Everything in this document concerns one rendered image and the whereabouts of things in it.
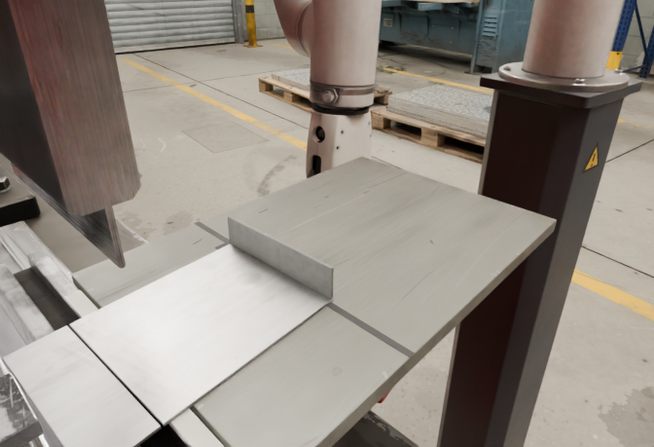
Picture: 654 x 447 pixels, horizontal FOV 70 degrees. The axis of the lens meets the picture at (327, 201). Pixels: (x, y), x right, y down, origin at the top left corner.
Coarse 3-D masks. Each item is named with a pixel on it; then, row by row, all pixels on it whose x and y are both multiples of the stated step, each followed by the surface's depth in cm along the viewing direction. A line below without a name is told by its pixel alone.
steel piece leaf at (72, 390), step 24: (48, 336) 22; (72, 336) 22; (24, 360) 21; (48, 360) 21; (72, 360) 21; (96, 360) 21; (24, 384) 20; (48, 384) 20; (72, 384) 20; (96, 384) 20; (120, 384) 20; (48, 408) 18; (72, 408) 18; (96, 408) 18; (120, 408) 18; (144, 408) 18; (72, 432) 17; (96, 432) 17; (120, 432) 17; (144, 432) 17
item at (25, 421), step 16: (0, 384) 19; (16, 384) 19; (0, 400) 18; (16, 400) 18; (0, 416) 18; (16, 416) 18; (32, 416) 18; (0, 432) 17; (16, 432) 17; (32, 432) 18
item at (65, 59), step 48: (0, 0) 10; (48, 0) 10; (96, 0) 11; (0, 48) 11; (48, 48) 10; (96, 48) 11; (0, 96) 13; (48, 96) 11; (96, 96) 12; (0, 144) 15; (48, 144) 11; (96, 144) 12; (48, 192) 13; (96, 192) 12; (96, 240) 14
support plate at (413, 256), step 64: (320, 192) 37; (384, 192) 37; (448, 192) 37; (128, 256) 29; (192, 256) 29; (320, 256) 29; (384, 256) 29; (448, 256) 29; (512, 256) 29; (320, 320) 23; (384, 320) 23; (448, 320) 23; (256, 384) 20; (320, 384) 20; (384, 384) 20
